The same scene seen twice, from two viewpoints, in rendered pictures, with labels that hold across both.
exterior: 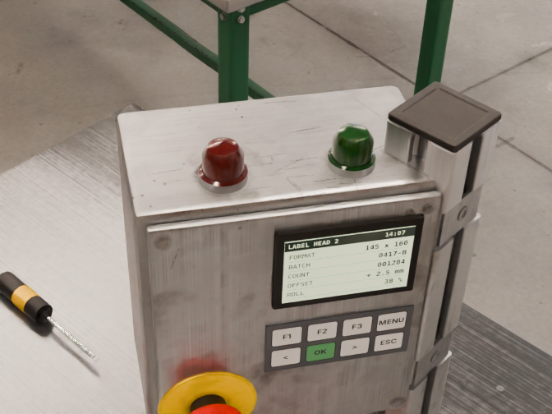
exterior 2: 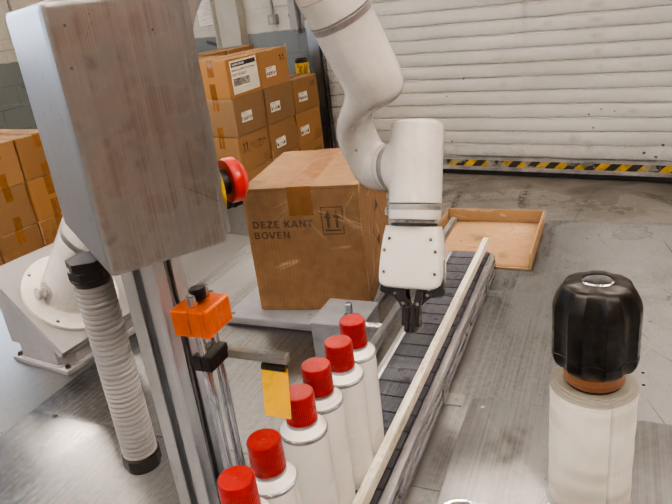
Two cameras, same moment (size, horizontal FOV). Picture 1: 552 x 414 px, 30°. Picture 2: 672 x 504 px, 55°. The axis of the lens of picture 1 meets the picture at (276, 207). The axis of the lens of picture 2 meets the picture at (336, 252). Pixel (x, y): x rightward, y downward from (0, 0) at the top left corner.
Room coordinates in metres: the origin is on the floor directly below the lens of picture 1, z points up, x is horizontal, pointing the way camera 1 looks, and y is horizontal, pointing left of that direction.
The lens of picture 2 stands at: (0.44, 0.55, 1.46)
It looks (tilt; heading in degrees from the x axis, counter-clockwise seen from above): 22 degrees down; 254
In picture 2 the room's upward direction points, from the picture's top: 7 degrees counter-clockwise
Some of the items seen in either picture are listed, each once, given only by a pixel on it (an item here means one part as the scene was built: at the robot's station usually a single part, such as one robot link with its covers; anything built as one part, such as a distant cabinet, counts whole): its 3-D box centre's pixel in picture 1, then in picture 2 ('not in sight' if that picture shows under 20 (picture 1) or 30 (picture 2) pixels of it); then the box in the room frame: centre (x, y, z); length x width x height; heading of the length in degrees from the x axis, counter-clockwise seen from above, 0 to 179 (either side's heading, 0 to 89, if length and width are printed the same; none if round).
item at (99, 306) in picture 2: not in sight; (117, 368); (0.50, 0.03, 1.18); 0.04 x 0.04 x 0.21
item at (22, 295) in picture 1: (48, 318); not in sight; (0.91, 0.29, 0.84); 0.20 x 0.03 x 0.03; 48
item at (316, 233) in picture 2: not in sight; (323, 224); (0.09, -0.75, 0.99); 0.30 x 0.24 x 0.27; 59
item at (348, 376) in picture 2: not in sight; (347, 413); (0.27, -0.08, 0.98); 0.05 x 0.05 x 0.20
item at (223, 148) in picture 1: (223, 161); not in sight; (0.42, 0.03, 1.49); 0.03 x 0.03 x 0.02
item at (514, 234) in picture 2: not in sight; (484, 235); (-0.34, -0.78, 0.85); 0.30 x 0.26 x 0.04; 49
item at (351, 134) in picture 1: (352, 146); not in sight; (0.44, -0.04, 1.49); 0.03 x 0.03 x 0.02
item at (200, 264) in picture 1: (273, 272); (118, 124); (0.45, 0.00, 1.38); 0.17 x 0.10 x 0.19; 104
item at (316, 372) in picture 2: not in sight; (326, 439); (0.31, -0.04, 0.98); 0.05 x 0.05 x 0.20
